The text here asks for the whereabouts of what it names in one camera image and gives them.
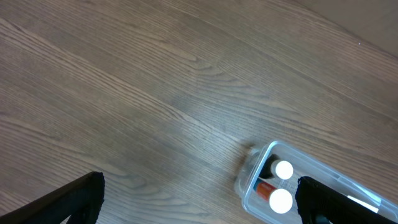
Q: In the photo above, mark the dark bottle white cap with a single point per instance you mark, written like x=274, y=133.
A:
x=275, y=167

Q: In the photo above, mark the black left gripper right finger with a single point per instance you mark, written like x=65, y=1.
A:
x=317, y=203

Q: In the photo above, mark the clear plastic container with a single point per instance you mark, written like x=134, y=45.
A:
x=281, y=184

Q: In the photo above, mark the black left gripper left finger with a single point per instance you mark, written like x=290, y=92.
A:
x=80, y=201

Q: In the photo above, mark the orange tube white cap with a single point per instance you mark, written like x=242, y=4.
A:
x=279, y=200

